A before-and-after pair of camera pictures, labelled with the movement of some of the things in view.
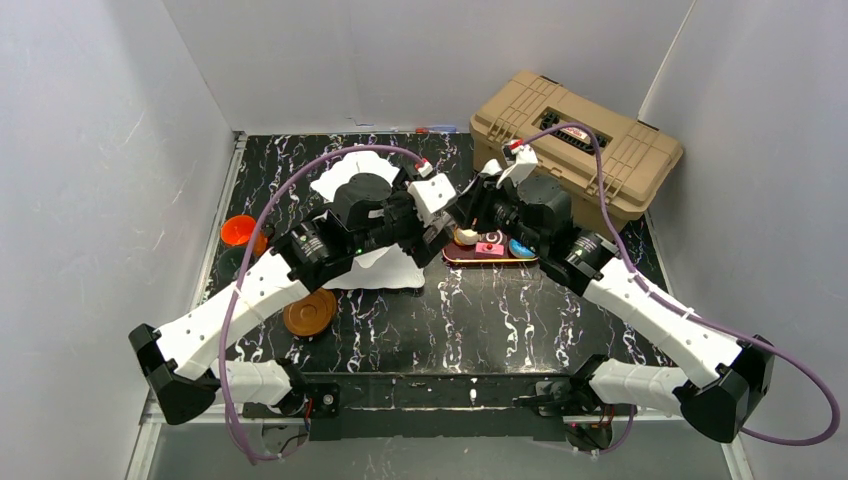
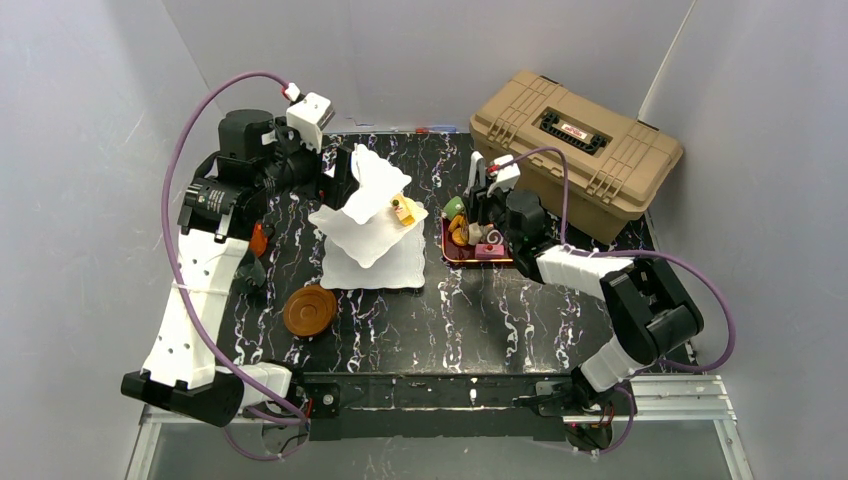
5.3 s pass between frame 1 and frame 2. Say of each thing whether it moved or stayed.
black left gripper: moved
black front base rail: stayed
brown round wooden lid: stayed
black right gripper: stayed
